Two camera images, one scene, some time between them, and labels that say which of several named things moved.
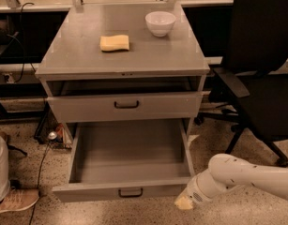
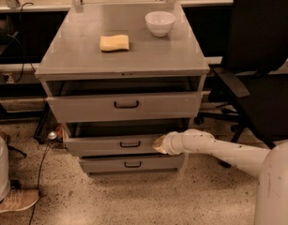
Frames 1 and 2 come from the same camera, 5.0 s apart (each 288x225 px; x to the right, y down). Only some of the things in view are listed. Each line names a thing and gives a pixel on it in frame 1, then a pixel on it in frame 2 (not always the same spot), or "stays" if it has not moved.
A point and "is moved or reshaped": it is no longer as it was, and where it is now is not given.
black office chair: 255,92 stays
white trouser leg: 1,169 stays
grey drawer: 128,161 is moved or reshaped
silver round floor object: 52,135 stays
